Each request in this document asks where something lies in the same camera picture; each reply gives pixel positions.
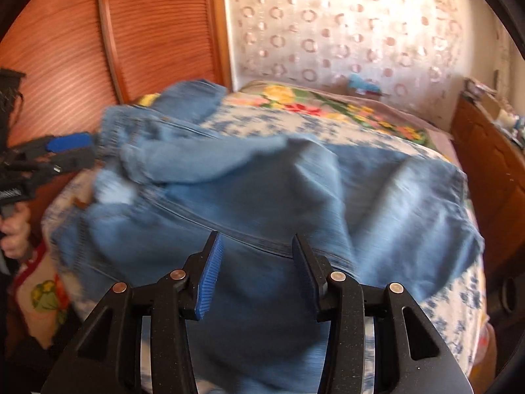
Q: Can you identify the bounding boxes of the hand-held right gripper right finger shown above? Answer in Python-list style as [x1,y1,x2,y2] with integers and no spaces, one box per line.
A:
[291,234,472,394]

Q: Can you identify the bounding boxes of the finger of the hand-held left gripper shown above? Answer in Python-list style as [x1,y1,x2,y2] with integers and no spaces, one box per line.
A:
[4,148,98,174]
[8,132,94,156]

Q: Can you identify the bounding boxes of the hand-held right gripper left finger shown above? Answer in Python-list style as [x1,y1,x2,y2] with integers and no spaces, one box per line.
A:
[41,230,225,394]

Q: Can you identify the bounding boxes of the blue denim pants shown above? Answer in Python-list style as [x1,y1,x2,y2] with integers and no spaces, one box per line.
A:
[55,80,485,394]

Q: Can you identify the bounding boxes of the person's left hand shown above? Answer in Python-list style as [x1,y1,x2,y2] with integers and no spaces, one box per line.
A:
[0,205,32,260]

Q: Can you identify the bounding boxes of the cream floral quilt red edge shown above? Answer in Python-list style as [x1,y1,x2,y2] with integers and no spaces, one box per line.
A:
[12,242,78,349]

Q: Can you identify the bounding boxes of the dark clothing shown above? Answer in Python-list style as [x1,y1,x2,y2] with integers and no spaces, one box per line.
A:
[0,337,62,394]

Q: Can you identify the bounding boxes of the dark round object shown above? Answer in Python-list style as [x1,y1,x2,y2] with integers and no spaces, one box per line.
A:
[499,275,522,313]

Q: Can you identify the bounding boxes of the light blue bag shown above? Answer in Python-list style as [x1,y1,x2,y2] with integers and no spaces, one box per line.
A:
[348,74,383,96]

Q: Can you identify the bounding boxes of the wooden cabinet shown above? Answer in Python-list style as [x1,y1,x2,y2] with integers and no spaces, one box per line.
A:
[449,94,525,280]

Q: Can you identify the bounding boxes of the small beige box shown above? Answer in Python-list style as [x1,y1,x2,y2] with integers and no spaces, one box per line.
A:
[478,94,502,116]

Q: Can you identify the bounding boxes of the sheer circle-patterned curtain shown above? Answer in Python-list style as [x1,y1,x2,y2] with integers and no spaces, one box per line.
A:
[223,0,509,103]

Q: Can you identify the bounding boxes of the stack of papers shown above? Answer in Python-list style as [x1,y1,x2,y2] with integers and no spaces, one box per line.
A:
[463,78,493,100]

